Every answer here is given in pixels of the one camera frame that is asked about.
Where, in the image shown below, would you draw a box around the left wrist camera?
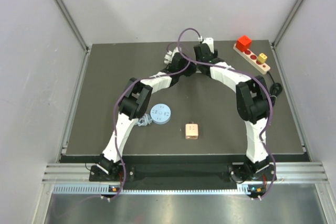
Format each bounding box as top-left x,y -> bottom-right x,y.
167,47 -> 180,57

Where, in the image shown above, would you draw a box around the white coiled power cable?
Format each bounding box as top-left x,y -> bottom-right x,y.
163,50 -> 175,65

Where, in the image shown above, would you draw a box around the red cube plug adapter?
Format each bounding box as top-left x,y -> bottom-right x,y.
236,35 -> 252,52

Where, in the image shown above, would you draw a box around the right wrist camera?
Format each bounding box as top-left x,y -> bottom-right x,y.
201,37 -> 215,53

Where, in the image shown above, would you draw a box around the slotted cable duct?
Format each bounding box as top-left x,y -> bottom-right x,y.
52,184 -> 262,195

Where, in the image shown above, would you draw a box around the yellow cube plug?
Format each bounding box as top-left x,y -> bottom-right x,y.
257,53 -> 268,64

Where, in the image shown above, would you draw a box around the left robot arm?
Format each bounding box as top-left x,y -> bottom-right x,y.
97,51 -> 196,180

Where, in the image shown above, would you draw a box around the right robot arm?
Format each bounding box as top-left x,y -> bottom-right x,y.
194,42 -> 272,183

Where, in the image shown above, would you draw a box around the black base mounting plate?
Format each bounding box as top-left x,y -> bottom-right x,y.
89,163 -> 274,182

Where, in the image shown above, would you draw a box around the round light blue socket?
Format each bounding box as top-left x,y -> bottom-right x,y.
150,103 -> 171,125

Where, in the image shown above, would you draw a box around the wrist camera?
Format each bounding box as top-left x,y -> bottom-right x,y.
201,37 -> 215,53
167,47 -> 180,57

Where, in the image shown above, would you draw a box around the cream power strip red sockets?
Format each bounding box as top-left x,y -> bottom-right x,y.
233,43 -> 270,74

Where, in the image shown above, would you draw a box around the black power cable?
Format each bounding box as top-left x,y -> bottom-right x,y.
266,71 -> 283,104

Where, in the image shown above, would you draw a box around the pink cube plug adapter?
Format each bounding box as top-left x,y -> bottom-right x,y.
185,122 -> 198,140

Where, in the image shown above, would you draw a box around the light blue coiled cable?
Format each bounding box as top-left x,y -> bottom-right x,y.
135,113 -> 153,127

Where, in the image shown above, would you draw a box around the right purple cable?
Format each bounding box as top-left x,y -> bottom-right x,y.
177,27 -> 277,200

